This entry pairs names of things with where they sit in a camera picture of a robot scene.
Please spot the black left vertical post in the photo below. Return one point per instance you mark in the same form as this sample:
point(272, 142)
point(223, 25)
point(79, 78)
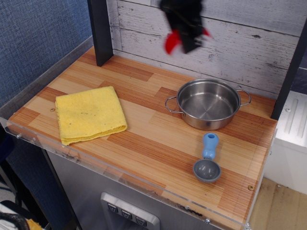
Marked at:
point(101, 33)

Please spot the clear acrylic edge guard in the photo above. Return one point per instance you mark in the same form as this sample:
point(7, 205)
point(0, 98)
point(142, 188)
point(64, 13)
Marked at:
point(156, 154)

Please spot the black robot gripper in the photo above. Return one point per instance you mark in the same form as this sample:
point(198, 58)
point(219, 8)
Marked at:
point(185, 16)

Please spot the folded yellow cloth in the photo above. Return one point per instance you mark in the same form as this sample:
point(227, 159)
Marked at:
point(91, 114)

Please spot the silver dispenser button panel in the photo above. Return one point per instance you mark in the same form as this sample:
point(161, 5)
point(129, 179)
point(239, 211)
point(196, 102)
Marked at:
point(130, 212)

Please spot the black vertical post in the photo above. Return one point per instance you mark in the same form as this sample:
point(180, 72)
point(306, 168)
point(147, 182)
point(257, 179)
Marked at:
point(101, 33)
point(291, 73)

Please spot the small stainless steel pot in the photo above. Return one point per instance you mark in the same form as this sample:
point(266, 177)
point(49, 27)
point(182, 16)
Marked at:
point(206, 104)

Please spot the black right vertical post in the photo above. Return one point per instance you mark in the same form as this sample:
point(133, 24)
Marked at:
point(291, 73)

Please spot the white ribbed side unit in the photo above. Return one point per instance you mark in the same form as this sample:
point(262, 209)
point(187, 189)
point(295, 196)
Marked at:
point(286, 163)

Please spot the black and yellow floor object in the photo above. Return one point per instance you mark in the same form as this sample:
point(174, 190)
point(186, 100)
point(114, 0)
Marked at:
point(14, 217)

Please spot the blue and grey scoop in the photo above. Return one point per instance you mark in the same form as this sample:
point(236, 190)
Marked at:
point(207, 170)

